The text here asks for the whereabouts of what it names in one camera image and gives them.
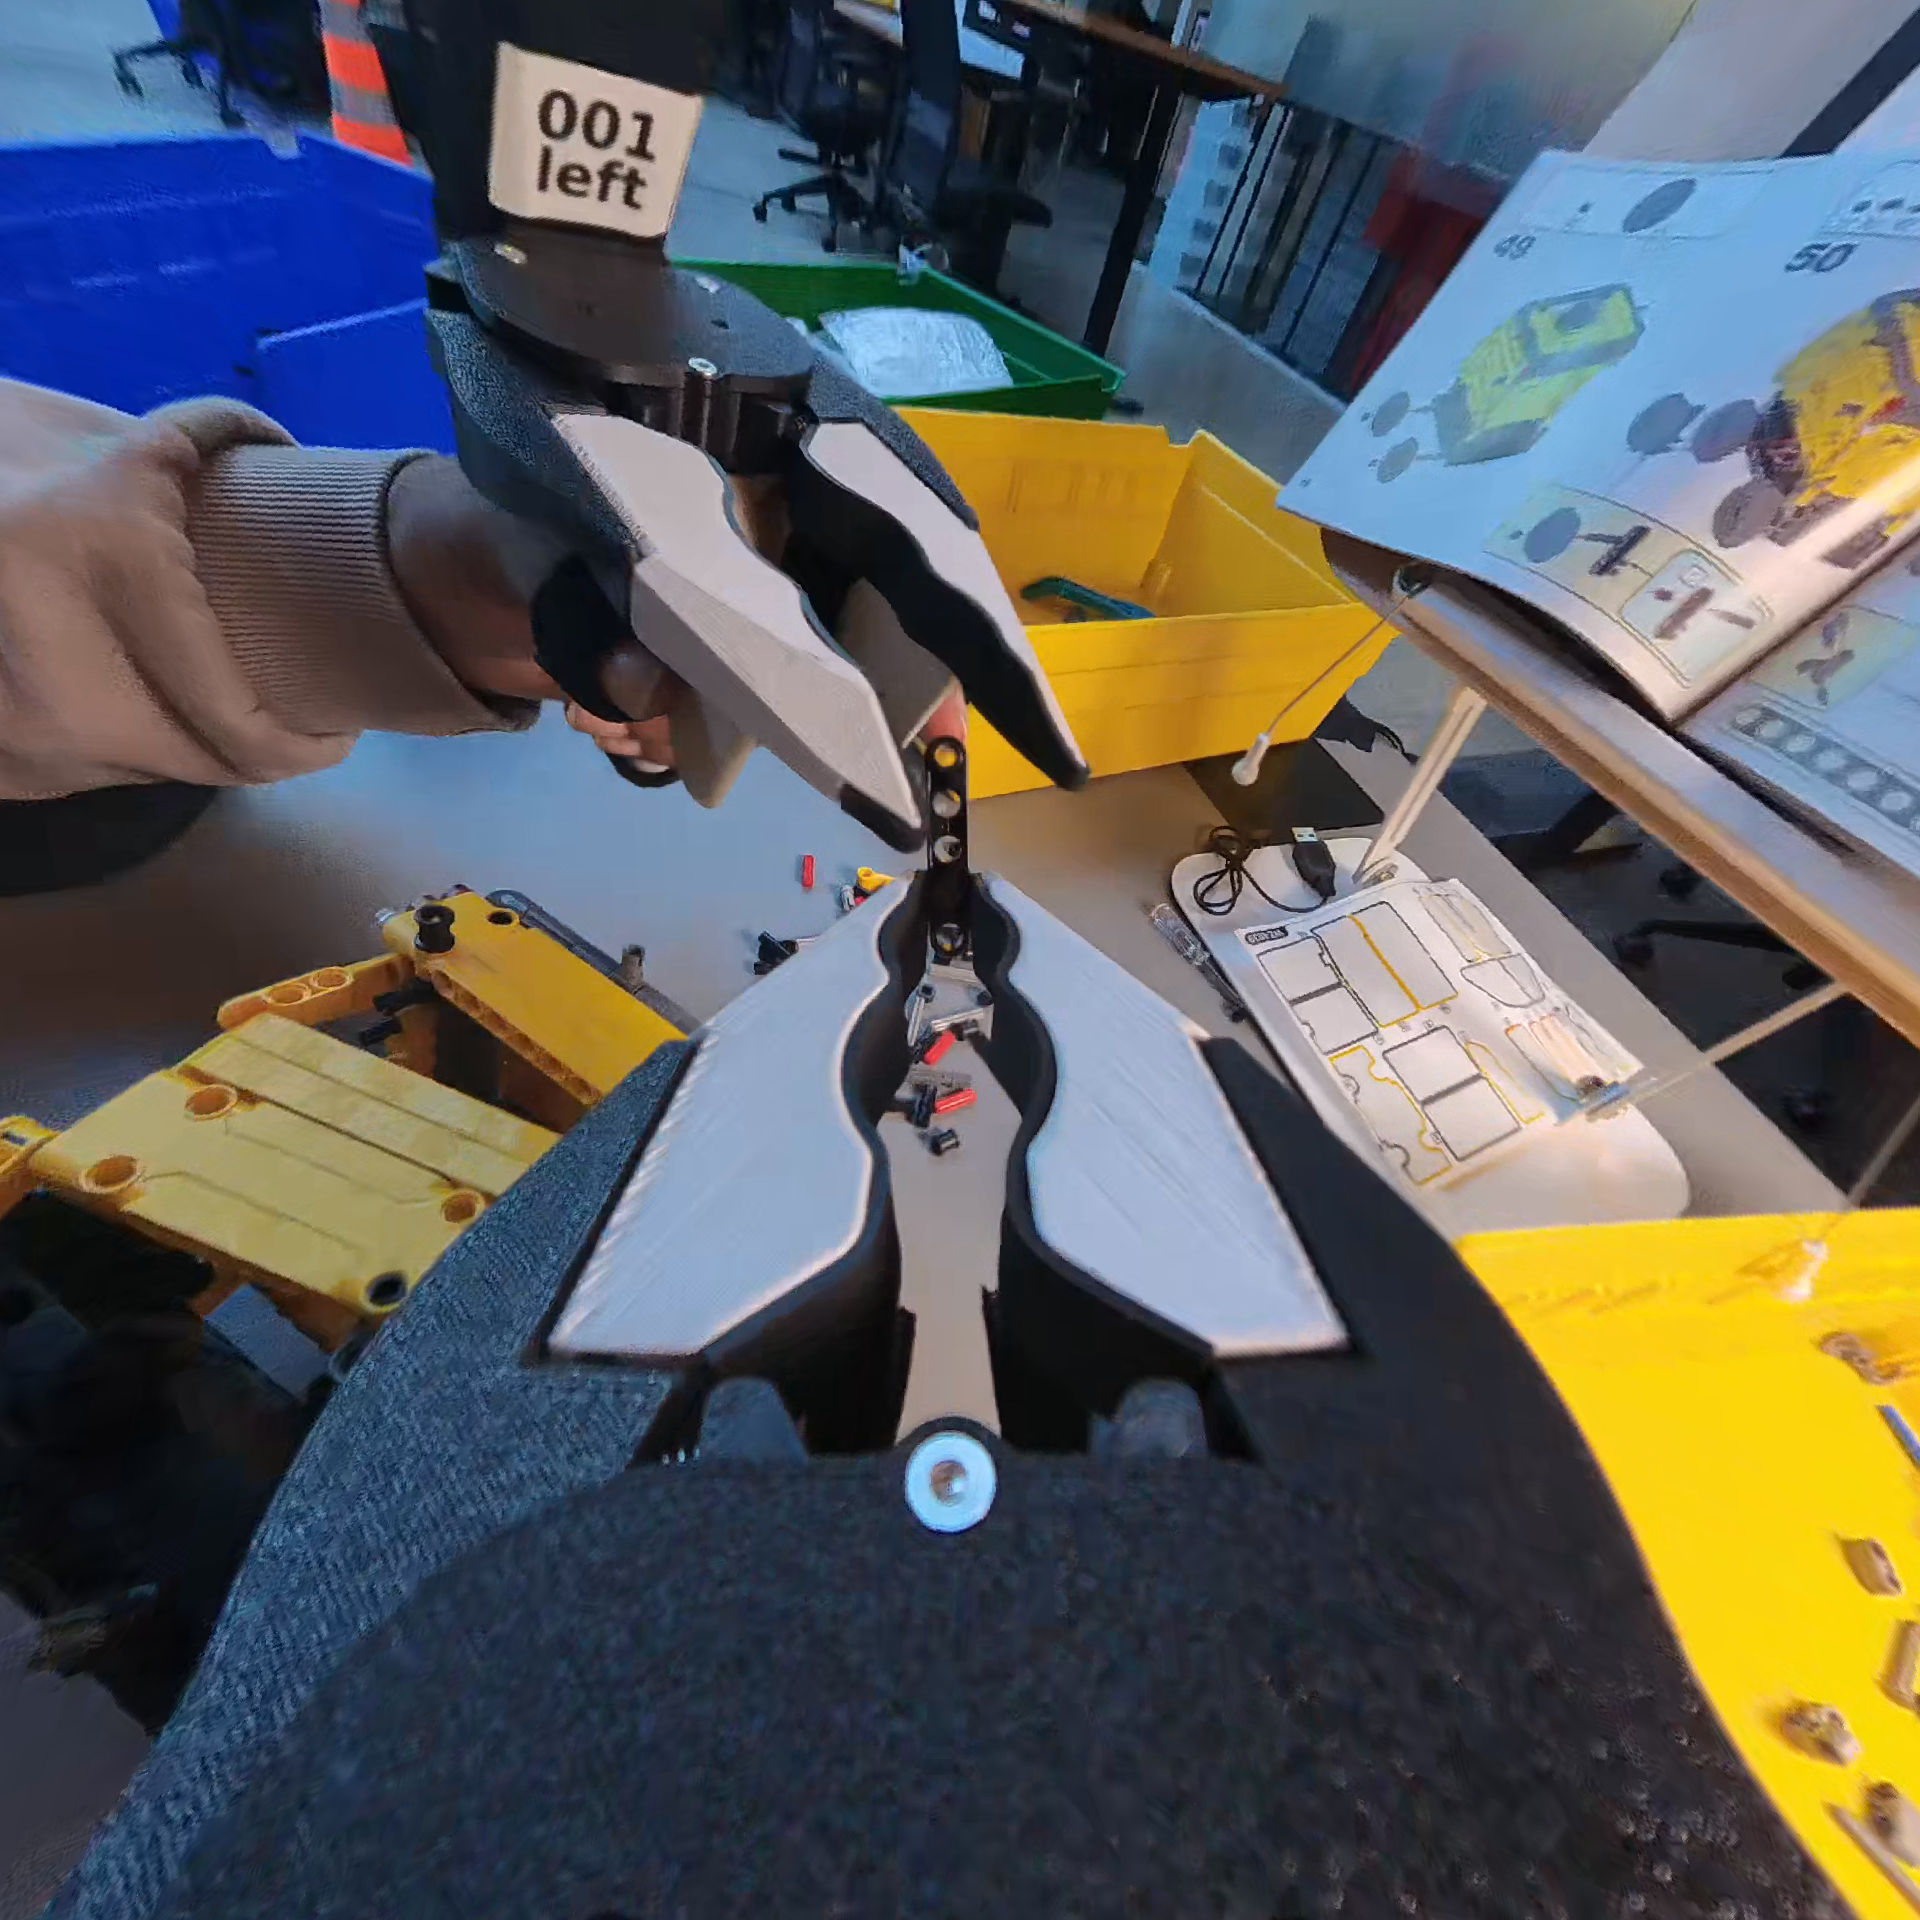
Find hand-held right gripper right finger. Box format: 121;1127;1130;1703
973;875;1353;1424

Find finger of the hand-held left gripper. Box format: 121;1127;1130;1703
554;416;933;852
785;420;1092;795

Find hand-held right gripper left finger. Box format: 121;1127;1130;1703
547;875;928;1424

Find short black holed beam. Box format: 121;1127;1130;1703
916;731;978;966

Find yellow toy brick vehicle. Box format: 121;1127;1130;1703
0;881;705;1505

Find instruction booklet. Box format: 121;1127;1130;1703
1279;145;1920;889

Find person's left forearm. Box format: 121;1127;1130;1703
0;373;547;807

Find person's left hand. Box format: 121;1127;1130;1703
384;454;681;768

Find bubble wrap sheet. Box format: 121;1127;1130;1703
814;303;1019;401

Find green plastic bin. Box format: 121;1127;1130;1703
672;254;1130;425

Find clear pen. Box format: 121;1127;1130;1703
1145;895;1251;1025

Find pile of small brick pins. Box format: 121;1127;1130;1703
746;852;996;1159

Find black office chair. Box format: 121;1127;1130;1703
882;0;1056;305
108;0;328;132
746;0;891;260

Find white printed sheet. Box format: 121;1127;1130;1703
1235;873;1640;1189

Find yellow plastic bin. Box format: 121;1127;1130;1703
889;401;1408;799
1458;1203;1920;1920

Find orange traffic cone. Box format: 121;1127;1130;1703
314;0;419;170

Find blue plastic bin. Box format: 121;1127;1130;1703
0;124;462;455

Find black flat device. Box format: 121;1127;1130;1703
1185;733;1387;858

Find wooden table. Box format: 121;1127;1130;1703
987;0;1296;358

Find black textured pad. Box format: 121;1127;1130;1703
0;780;222;901

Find scattered small mixed brick parts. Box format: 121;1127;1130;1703
1775;1316;1920;1879

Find green plastic strap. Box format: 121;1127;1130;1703
1017;574;1161;628

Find black cable with plug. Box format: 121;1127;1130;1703
1188;821;1344;919

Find white cable with plug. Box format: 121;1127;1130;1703
1226;557;1430;792

